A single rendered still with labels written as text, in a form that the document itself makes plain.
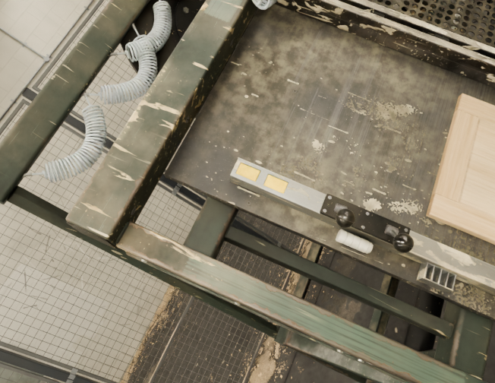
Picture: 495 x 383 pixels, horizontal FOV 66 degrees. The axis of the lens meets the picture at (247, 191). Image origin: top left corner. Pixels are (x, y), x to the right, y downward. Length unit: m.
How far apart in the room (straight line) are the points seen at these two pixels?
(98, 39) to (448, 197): 1.18
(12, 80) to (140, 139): 4.76
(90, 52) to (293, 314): 1.06
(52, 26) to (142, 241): 5.17
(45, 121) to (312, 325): 0.99
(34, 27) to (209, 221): 5.10
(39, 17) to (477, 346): 5.66
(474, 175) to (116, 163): 0.85
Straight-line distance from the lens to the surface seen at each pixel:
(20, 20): 5.86
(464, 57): 1.21
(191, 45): 0.99
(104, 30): 1.49
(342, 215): 0.76
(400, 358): 0.87
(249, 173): 0.88
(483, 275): 0.99
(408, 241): 0.79
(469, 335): 1.04
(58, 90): 1.38
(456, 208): 1.03
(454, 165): 1.07
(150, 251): 0.83
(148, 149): 0.85
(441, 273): 0.98
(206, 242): 0.90
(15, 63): 5.65
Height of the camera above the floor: 2.02
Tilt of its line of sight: 23 degrees down
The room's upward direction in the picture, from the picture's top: 56 degrees counter-clockwise
